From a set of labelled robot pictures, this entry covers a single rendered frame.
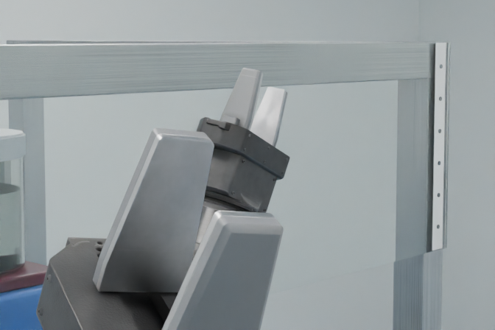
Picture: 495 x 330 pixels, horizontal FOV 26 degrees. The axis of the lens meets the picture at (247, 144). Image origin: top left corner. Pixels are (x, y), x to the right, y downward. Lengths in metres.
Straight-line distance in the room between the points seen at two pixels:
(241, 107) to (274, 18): 4.34
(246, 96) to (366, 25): 4.68
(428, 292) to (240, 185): 0.85
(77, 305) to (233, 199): 0.64
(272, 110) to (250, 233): 0.76
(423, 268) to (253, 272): 1.48
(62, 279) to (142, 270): 0.03
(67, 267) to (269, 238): 0.10
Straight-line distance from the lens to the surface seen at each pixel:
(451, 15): 5.74
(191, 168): 0.36
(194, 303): 0.32
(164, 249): 0.37
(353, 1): 5.64
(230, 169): 0.99
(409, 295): 1.81
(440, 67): 1.77
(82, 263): 0.39
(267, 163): 1.03
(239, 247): 0.31
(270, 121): 1.06
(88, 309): 0.36
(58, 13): 4.81
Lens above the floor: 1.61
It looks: 6 degrees down
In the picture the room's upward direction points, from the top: straight up
